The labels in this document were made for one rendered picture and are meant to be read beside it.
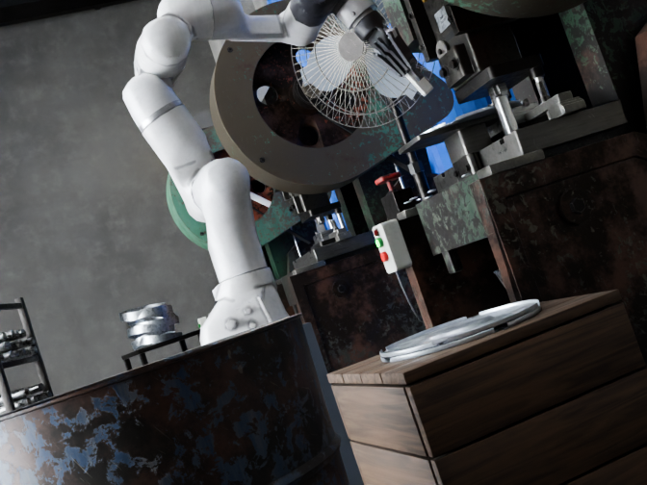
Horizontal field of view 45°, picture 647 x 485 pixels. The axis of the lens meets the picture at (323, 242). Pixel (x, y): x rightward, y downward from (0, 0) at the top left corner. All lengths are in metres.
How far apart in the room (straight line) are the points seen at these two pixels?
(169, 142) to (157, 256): 6.75
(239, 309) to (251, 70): 1.83
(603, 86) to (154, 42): 1.07
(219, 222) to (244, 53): 1.77
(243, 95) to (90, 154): 5.45
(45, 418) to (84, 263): 7.59
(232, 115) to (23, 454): 2.52
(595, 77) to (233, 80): 1.68
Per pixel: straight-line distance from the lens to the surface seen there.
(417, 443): 1.19
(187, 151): 1.70
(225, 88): 3.28
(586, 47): 2.08
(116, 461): 0.80
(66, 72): 8.91
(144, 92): 1.71
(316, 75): 2.98
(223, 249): 1.66
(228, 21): 1.83
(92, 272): 8.38
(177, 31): 1.71
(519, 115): 2.01
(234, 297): 1.64
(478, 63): 2.00
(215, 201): 1.62
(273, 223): 4.97
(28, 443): 0.84
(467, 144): 1.94
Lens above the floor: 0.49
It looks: 4 degrees up
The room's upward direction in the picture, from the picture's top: 19 degrees counter-clockwise
